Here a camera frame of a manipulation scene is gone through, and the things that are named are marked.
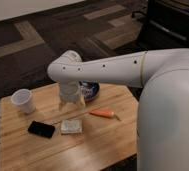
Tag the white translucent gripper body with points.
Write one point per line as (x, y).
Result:
(70, 96)

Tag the dark blue ceramic bowl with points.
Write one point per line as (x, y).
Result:
(89, 90)

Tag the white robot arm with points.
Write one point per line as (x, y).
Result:
(163, 109)

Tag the white square packet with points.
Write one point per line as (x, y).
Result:
(71, 126)

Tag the orange carrot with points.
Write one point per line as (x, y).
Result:
(107, 113)

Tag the black smartphone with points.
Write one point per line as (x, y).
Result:
(41, 129)

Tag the black office chair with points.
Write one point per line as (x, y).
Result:
(166, 25)

